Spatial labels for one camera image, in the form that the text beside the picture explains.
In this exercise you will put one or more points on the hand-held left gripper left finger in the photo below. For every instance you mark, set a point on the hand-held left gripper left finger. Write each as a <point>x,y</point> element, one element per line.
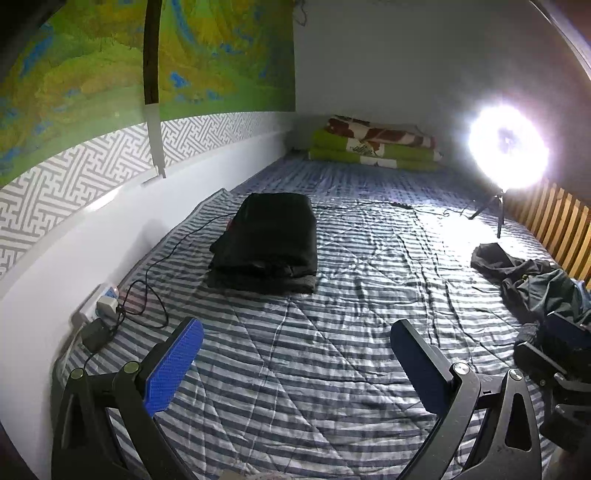
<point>173,364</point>

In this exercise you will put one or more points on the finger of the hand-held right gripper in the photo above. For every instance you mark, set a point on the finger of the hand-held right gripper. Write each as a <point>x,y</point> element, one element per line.
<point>568,328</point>
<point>538,362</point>

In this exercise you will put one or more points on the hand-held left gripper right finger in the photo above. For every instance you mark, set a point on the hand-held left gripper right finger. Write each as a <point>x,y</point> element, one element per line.
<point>415,364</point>

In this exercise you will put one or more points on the black pants with red waistband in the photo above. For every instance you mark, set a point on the black pants with red waistband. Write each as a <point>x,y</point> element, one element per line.
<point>272,230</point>

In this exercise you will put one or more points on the dark teal garment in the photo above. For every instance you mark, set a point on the dark teal garment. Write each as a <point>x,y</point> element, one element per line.
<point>558,290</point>

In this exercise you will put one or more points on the black power adapter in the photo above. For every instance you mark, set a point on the black power adapter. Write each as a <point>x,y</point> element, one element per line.
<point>98,334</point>

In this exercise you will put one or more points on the white charger plug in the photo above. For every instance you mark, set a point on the white charger plug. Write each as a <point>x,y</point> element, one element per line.
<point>107,308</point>

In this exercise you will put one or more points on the white power strip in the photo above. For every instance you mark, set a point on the white power strip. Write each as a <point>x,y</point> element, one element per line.
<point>85,316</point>

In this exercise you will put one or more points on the striped bed cover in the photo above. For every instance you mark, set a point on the striped bed cover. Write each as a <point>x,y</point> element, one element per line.
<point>323,323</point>

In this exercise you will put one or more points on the wooden slat railing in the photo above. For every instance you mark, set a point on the wooden slat railing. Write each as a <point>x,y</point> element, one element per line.
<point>554,217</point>

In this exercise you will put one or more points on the grey folded garment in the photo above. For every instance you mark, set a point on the grey folded garment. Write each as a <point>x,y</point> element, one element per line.
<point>258,284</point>

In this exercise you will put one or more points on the black tripod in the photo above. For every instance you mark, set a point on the black tripod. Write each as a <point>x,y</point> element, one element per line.
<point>500,207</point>

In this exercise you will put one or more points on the green landscape wall poster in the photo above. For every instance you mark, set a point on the green landscape wall poster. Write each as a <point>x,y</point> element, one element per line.
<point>92,69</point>

